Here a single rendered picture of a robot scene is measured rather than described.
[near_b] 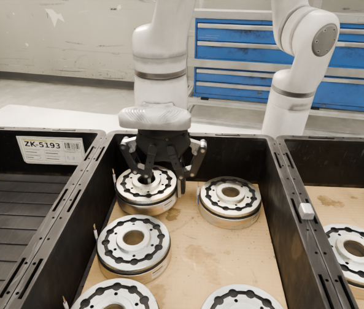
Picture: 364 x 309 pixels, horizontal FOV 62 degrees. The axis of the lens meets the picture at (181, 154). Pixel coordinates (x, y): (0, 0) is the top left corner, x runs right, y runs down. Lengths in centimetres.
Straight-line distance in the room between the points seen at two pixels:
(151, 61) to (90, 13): 313
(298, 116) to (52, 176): 52
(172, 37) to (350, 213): 41
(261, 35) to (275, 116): 157
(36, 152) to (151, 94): 31
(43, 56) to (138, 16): 125
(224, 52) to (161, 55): 190
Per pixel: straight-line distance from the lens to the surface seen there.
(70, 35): 368
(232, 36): 225
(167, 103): 40
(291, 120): 70
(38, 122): 123
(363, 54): 236
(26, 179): 68
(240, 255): 47
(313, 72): 66
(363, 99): 245
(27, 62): 411
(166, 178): 52
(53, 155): 63
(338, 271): 36
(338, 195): 63
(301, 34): 63
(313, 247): 37
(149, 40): 38
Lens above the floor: 119
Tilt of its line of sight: 32 degrees down
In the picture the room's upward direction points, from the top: straight up
